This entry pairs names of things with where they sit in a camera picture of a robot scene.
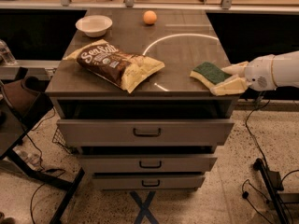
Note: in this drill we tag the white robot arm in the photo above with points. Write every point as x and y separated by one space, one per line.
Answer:
285 70

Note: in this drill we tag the brown chair seat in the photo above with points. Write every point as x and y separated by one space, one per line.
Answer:
22 95

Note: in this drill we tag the white bowl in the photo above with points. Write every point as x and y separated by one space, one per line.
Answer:
94 25

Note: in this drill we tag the blue tape cross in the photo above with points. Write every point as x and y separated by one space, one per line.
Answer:
144 208

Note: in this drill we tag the sea salt chips bag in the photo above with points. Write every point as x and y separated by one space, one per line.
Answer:
124 70

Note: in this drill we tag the green and yellow sponge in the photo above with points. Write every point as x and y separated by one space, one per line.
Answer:
209 74

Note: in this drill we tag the middle grey drawer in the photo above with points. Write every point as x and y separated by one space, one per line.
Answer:
183 163

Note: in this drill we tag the bottom grey drawer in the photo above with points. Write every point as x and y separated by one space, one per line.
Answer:
109 182

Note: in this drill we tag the top grey drawer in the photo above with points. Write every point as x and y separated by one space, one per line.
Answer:
144 133

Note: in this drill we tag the black stand with cables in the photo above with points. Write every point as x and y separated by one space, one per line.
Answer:
272 180

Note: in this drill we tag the clear plastic water bottle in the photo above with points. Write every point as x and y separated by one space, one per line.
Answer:
6 54

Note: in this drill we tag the grey drawer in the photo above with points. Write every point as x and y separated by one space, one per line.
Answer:
183 163
144 133
109 182

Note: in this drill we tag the orange fruit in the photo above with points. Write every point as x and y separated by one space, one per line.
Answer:
149 17

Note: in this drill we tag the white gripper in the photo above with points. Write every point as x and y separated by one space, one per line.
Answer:
259 72

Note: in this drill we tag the black side table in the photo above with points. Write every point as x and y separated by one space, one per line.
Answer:
11 134

